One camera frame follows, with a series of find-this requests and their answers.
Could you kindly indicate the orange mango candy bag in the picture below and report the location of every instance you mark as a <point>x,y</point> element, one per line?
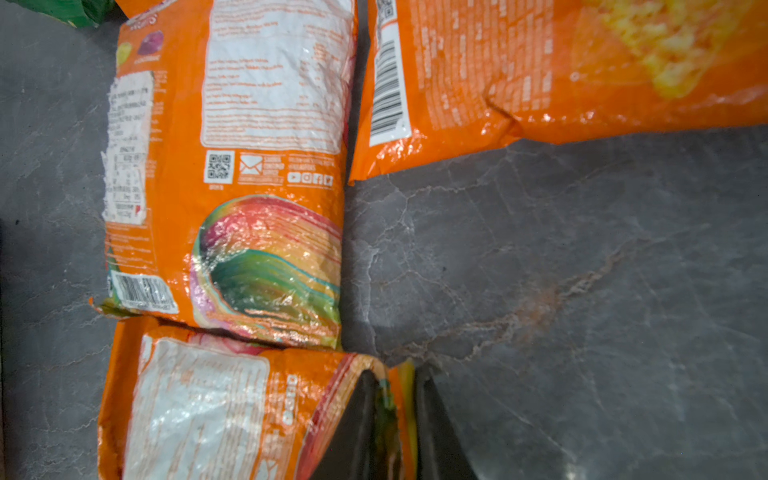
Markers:
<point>225,167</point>
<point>184,404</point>

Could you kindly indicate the green snack packet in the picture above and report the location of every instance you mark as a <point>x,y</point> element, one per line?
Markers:
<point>75,13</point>

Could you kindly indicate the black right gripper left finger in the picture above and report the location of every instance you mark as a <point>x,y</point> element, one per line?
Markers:
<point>350,454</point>

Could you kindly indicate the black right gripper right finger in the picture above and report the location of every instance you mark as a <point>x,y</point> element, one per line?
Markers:
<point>440,455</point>

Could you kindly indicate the small orange snack packet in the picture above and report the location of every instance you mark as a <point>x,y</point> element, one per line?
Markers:
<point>451,78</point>

